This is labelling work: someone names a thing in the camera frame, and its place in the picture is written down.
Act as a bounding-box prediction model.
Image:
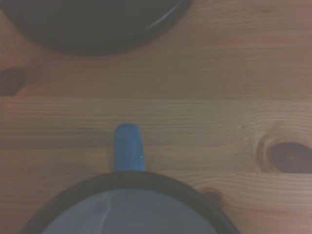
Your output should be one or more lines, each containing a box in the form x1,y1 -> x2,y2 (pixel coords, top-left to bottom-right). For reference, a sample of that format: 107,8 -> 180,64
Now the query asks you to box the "blue enamel mug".
16,123 -> 242,234

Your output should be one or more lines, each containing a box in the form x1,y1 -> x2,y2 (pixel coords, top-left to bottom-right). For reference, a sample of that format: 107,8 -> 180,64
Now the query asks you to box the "dark round bowl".
0,0 -> 194,57

